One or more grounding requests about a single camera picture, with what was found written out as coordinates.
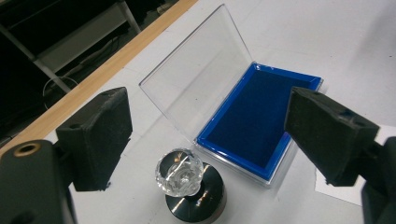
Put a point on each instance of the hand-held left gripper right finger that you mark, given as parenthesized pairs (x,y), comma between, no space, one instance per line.
(327,137)

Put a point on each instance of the white paper sheet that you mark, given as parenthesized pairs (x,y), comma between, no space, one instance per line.
(342,193)

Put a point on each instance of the large white table cover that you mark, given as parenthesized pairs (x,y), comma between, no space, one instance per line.
(311,37)

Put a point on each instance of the blue ink pad box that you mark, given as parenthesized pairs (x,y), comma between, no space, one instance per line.
(249,124)

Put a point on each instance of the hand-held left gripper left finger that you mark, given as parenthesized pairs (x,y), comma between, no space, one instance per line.
(96,140)

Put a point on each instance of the white-framed desk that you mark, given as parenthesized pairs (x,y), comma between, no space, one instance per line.
(77,34)

